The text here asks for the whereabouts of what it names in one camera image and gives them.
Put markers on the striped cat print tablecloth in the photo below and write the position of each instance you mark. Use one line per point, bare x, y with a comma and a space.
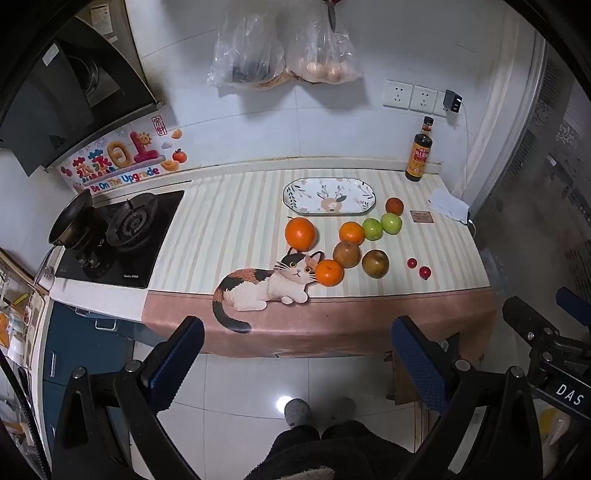
231, 221

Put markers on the brownish red apple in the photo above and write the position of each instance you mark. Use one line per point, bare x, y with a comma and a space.
346, 254
375, 264

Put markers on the oval floral ceramic plate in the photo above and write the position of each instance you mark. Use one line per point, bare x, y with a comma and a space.
323, 196

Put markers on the black frying pan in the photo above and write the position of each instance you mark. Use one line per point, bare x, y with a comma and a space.
69, 219

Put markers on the plastic bag with dark contents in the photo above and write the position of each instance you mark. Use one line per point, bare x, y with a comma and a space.
247, 55

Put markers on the cluttered side shelf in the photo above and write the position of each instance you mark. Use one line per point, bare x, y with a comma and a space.
18, 304

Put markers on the small brown card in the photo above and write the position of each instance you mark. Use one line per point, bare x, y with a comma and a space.
421, 217

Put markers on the hanging kitchen knife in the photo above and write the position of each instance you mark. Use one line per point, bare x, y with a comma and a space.
331, 16

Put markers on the black range hood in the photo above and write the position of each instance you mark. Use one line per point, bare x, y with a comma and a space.
55, 92

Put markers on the plastic bag of eggs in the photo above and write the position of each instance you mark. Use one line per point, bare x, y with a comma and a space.
323, 60

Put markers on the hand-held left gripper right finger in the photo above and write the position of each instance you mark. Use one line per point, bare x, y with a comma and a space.
420, 364

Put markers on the large orange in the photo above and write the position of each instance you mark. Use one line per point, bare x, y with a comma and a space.
300, 233

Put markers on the blue kitchen cabinet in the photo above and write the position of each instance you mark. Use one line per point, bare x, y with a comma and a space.
78, 337

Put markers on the white crumpled paper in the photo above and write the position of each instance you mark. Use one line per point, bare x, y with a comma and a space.
448, 203

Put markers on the dark soy sauce bottle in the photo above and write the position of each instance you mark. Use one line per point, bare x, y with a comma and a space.
418, 161

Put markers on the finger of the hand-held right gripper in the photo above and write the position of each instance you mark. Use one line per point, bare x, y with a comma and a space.
577, 304
526, 321

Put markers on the small reddish orange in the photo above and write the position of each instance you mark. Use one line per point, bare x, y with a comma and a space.
395, 206

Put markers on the frosted patterned window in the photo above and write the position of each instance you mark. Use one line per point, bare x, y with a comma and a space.
545, 161

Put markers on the black gas stove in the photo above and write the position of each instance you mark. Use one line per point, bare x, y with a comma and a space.
154, 230

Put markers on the colourful wall sticker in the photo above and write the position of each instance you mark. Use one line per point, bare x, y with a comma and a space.
115, 157

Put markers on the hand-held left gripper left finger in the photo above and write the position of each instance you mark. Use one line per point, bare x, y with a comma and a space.
173, 364

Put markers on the black charger plug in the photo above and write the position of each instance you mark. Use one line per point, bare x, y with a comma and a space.
453, 101

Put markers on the grey slipper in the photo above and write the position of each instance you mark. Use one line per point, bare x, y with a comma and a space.
297, 412
342, 408

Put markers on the white wall socket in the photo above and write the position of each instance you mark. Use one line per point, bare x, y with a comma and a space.
397, 94
423, 98
439, 104

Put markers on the green apple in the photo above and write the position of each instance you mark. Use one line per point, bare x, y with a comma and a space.
392, 224
372, 229

